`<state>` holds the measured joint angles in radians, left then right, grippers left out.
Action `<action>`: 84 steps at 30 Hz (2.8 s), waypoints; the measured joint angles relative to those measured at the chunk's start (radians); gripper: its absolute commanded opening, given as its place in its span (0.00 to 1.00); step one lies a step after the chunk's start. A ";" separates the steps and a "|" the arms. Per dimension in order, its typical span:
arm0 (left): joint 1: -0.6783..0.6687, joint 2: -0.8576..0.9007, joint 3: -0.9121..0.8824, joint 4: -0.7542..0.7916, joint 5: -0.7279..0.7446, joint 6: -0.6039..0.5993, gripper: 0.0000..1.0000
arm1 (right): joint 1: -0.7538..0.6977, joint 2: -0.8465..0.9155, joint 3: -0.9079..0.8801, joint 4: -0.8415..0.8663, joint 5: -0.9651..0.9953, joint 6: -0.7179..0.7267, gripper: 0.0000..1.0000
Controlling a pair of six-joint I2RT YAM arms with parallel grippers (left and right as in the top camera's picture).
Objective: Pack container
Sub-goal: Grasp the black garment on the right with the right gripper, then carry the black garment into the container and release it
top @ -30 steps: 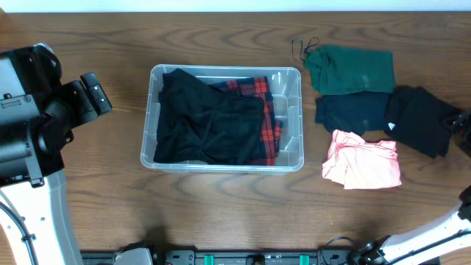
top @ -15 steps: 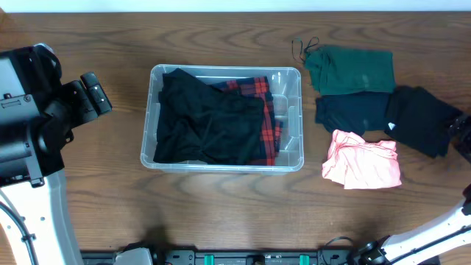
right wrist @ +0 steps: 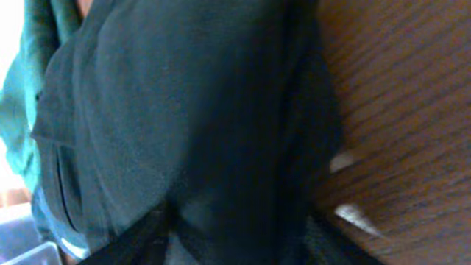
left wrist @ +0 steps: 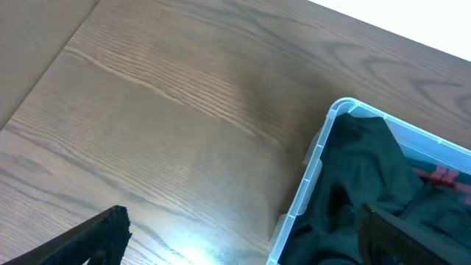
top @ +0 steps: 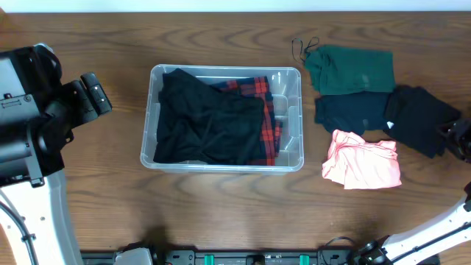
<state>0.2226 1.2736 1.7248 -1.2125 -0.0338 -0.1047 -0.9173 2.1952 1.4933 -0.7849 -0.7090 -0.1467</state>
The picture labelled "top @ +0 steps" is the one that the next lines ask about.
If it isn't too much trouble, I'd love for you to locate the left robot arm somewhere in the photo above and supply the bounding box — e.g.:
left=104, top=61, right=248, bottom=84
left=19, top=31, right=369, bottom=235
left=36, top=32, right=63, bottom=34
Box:
left=1, top=43, right=112, bottom=264

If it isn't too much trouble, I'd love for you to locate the black mounting rail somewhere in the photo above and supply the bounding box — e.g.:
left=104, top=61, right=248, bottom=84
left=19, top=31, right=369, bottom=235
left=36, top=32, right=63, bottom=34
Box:
left=80, top=249, right=441, bottom=265

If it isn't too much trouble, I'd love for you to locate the clear plastic storage container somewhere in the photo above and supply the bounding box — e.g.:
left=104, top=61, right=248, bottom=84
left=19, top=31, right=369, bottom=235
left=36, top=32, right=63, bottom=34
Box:
left=140, top=64, right=304, bottom=175

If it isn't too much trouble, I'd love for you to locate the red navy plaid shirt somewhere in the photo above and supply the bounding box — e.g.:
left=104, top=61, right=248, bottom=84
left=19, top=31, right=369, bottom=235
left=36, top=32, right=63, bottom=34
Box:
left=212, top=77, right=283, bottom=166

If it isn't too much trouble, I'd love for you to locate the black garment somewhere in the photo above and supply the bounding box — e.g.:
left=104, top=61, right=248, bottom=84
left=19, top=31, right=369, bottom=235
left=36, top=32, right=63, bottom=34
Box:
left=383, top=85, right=461, bottom=158
left=153, top=68, right=264, bottom=166

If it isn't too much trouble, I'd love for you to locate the dark navy folded garment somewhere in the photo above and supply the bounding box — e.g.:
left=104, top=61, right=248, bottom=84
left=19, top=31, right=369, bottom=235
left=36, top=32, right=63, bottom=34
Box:
left=314, top=92, right=390, bottom=135

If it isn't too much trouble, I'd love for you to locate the green garment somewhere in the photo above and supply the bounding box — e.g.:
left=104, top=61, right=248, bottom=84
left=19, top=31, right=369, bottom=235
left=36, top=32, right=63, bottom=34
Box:
left=292, top=37, right=396, bottom=96

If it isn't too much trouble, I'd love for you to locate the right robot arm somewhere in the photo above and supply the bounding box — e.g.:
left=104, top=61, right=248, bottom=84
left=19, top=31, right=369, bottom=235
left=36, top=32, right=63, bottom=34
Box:
left=349, top=119, right=470, bottom=265

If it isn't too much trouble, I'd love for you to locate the pink crumpled garment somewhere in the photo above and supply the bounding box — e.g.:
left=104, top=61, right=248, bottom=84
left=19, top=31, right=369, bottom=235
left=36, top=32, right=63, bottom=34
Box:
left=322, top=130, right=401, bottom=190

